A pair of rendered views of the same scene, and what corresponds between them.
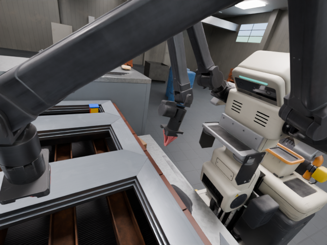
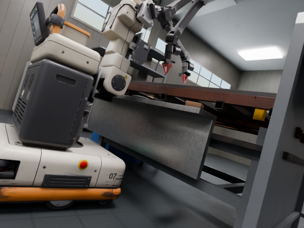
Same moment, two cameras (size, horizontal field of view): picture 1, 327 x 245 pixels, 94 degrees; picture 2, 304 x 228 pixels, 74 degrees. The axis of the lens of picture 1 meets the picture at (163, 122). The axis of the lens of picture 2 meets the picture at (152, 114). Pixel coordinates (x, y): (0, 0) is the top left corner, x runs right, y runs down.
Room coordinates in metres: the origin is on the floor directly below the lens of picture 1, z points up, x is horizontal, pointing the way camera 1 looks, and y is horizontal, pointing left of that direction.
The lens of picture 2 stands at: (2.06, -0.34, 0.54)
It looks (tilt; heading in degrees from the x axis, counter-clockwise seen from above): 2 degrees up; 168
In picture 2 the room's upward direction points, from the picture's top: 16 degrees clockwise
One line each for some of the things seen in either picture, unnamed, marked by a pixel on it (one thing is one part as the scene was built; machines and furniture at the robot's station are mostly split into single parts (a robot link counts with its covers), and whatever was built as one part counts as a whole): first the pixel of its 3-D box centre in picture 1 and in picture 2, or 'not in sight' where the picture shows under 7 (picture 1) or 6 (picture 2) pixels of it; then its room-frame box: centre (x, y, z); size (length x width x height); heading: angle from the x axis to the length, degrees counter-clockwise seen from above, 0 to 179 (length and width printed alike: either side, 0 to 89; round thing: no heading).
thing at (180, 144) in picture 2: not in sight; (134, 125); (0.45, -0.12, 0.48); 1.30 x 0.04 x 0.35; 34
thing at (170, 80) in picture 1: (178, 84); not in sight; (4.47, -0.25, 0.45); 1.22 x 0.75 x 0.90; 23
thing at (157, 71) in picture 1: (155, 71); not in sight; (6.76, 0.72, 0.35); 1.06 x 0.84 x 0.70; 25
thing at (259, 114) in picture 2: (94, 119); (260, 112); (1.00, 0.51, 0.78); 0.05 x 0.05 x 0.19; 34
